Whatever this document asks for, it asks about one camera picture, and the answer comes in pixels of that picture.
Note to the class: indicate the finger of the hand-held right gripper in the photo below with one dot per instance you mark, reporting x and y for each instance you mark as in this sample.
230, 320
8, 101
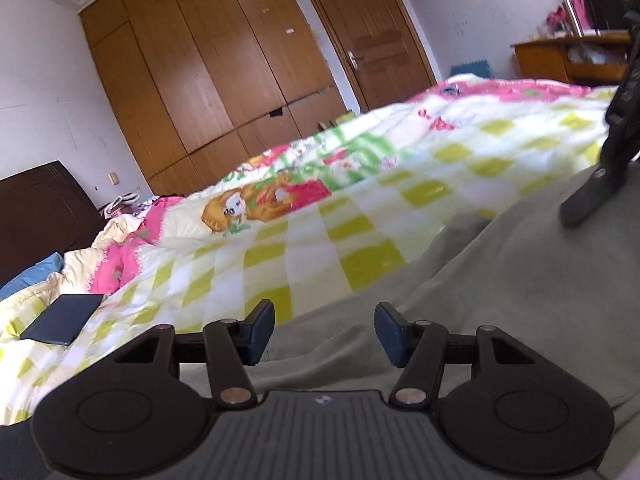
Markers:
592, 192

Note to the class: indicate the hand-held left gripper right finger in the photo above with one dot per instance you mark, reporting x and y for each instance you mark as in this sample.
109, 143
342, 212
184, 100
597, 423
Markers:
387, 332

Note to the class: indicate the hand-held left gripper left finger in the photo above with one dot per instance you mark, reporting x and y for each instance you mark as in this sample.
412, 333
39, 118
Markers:
260, 331

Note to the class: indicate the grey pants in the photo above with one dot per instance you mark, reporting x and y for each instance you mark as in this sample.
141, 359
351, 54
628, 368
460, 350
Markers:
500, 270

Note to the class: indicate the printed checkered bed blanket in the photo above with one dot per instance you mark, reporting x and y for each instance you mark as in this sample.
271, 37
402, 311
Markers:
350, 200

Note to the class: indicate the white items in desk shelf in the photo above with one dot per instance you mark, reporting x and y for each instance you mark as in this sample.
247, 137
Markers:
595, 54

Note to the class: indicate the wooden desk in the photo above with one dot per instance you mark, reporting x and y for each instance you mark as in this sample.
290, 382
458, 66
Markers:
542, 62

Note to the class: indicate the blue foam mat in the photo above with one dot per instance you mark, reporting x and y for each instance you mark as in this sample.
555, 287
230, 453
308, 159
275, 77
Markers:
471, 71

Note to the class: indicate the pink item on desk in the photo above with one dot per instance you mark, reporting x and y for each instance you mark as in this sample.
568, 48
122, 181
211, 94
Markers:
556, 20

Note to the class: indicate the white crumpled clothes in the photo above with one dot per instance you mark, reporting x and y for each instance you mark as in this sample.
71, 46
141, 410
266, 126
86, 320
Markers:
125, 202

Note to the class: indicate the dark blue notebook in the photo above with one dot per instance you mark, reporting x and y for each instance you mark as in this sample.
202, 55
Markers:
62, 319

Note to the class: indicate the blue pillow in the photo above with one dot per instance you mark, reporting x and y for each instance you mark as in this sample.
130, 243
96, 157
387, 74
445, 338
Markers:
30, 277

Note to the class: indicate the dark wooden headboard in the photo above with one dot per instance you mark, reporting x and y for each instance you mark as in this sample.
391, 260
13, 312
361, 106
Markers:
40, 210

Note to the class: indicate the wooden wardrobe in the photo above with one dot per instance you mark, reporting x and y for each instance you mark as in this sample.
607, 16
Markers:
200, 60

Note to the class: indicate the wooden door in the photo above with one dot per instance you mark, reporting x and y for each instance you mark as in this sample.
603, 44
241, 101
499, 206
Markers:
365, 20

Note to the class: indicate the beige wall socket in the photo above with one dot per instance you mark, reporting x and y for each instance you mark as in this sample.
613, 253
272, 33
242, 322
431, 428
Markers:
114, 178

